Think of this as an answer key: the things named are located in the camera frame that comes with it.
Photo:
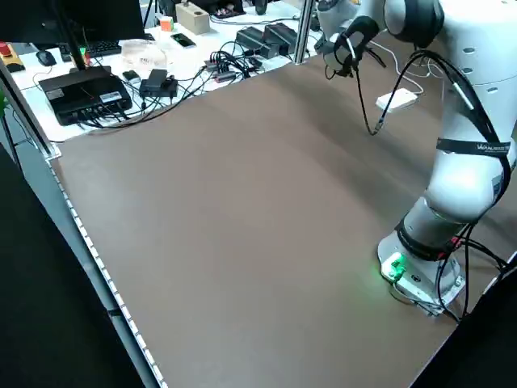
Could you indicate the colourful puzzle cube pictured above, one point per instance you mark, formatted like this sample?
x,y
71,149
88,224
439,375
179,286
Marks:
x,y
167,24

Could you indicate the red emergency stop button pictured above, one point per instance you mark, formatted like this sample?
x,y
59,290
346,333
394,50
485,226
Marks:
x,y
8,56

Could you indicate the small black device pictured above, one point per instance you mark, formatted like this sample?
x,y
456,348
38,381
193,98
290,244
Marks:
x,y
130,75

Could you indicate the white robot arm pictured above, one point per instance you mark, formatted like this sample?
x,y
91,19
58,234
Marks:
x,y
464,101

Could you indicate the black network switch box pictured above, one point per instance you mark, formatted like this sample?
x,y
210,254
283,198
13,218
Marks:
x,y
85,95

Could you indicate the black computer monitor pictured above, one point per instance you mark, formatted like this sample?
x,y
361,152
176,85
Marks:
x,y
32,20

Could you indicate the black keyboard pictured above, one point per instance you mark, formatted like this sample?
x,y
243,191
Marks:
x,y
103,47

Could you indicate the aluminium profile post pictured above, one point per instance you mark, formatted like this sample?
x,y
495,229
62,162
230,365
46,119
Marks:
x,y
303,32

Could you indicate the black power adapter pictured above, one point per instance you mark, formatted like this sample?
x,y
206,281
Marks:
x,y
157,85

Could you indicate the white power strip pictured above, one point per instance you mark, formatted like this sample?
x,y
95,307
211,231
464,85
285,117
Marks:
x,y
398,100

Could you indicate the small usb hub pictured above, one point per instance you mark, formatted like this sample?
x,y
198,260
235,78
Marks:
x,y
220,70

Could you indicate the clear plastic bag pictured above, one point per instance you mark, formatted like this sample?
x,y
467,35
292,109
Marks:
x,y
145,54

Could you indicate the black monitor stand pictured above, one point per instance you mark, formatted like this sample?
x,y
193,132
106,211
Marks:
x,y
74,48

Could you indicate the black smartphone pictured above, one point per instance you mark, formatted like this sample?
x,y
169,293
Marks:
x,y
182,40

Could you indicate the wooden block with hole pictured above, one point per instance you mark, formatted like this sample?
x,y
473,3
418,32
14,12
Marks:
x,y
193,18

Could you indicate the black computer mouse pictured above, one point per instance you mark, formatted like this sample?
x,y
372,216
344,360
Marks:
x,y
45,57

